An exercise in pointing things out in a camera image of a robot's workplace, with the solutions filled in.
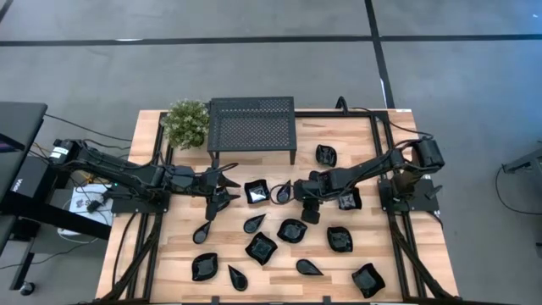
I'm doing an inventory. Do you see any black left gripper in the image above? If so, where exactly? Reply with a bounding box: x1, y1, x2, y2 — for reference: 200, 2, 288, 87
196, 165, 242, 222

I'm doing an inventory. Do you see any black teardrop mini plate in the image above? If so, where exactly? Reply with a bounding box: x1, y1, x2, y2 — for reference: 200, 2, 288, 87
276, 180, 293, 204
243, 213, 268, 235
227, 264, 249, 292
192, 220, 212, 245
296, 258, 324, 277

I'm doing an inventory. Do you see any black perforated metal shelf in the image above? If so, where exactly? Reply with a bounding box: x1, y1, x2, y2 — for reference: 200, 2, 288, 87
206, 96, 297, 166

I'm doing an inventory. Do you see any green potted artificial plant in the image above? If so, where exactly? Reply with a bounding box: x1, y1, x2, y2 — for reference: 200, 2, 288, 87
159, 98, 212, 152

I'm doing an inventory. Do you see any white box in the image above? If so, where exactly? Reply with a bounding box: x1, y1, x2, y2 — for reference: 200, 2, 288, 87
67, 182, 114, 226

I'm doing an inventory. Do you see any white power strip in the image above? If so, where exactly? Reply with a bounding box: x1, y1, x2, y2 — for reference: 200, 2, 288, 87
57, 227, 99, 245

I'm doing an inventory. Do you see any black computer case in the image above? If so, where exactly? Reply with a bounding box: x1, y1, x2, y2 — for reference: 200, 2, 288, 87
8, 155, 58, 202

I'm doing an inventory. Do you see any black standing desk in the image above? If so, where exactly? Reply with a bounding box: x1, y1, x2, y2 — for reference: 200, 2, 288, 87
0, 101, 113, 297

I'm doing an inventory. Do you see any grey metal stand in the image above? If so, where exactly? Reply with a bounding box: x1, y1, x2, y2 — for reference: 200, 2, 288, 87
501, 141, 542, 175

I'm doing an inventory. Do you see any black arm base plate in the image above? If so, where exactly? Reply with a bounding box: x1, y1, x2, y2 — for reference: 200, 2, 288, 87
378, 176, 440, 213
110, 186, 170, 215

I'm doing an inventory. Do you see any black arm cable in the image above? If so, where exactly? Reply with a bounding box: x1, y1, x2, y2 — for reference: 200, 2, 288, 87
335, 96, 435, 141

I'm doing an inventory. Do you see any black floor cable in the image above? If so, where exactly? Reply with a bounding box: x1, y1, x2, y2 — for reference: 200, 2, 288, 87
494, 165, 542, 216
43, 113, 134, 142

